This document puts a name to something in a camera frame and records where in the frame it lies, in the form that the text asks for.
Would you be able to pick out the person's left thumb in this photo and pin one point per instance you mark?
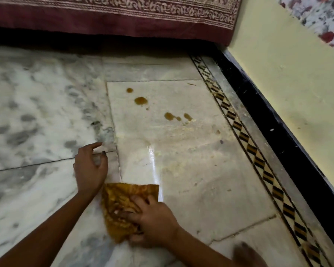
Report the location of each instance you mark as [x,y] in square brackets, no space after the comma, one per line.
[104,161]

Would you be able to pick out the person's right forearm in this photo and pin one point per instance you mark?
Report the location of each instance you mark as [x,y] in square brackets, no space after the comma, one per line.
[203,251]

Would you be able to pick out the person's right hand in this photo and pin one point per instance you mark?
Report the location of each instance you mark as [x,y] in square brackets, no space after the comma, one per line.
[155,221]

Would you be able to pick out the white floral cloth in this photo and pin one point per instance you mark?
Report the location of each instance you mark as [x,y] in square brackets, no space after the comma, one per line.
[317,13]

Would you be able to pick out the person's foot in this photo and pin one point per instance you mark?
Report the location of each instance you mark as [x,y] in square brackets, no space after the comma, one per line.
[247,257]

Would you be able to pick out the person's left forearm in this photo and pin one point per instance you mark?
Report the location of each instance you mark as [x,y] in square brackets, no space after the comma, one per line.
[41,236]

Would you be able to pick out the yellow cleaning cloth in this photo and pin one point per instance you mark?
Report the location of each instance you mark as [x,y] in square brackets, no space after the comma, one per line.
[117,202]

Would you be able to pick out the person's right thumb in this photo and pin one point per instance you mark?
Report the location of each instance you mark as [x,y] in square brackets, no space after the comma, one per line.
[137,239]

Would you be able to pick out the maroon patterned bedsheet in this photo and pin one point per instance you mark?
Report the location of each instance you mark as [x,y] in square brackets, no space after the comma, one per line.
[122,16]

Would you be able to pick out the person's left hand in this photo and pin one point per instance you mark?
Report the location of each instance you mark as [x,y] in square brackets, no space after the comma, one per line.
[88,171]

